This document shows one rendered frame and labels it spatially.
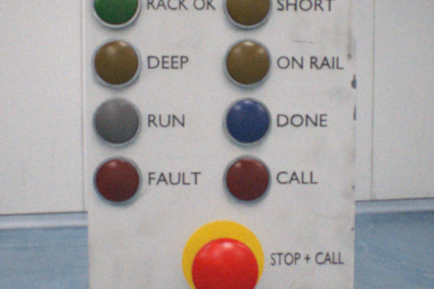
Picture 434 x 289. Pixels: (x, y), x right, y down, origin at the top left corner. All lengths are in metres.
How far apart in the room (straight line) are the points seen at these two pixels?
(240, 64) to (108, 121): 0.09
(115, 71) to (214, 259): 0.12
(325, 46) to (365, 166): 4.32
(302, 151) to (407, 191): 4.54
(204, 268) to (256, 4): 0.16
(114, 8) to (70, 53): 3.84
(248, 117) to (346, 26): 0.08
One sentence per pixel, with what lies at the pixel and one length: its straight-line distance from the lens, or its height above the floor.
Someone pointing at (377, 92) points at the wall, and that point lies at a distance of 4.66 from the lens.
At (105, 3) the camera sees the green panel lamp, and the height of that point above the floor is 1.04.
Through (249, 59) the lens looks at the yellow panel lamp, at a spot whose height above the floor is 1.01.
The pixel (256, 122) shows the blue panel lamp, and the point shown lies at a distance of 0.33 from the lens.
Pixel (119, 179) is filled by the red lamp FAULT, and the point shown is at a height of 0.94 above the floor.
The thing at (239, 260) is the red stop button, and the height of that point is 0.89.
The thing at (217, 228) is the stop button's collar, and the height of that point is 0.91.
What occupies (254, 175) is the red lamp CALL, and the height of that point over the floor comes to 0.94.
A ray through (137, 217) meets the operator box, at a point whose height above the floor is 0.91.
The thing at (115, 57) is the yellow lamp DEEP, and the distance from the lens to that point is 0.33.
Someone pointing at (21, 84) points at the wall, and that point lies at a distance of 4.20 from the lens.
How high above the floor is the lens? 0.99
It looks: 3 degrees down
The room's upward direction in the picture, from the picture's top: straight up
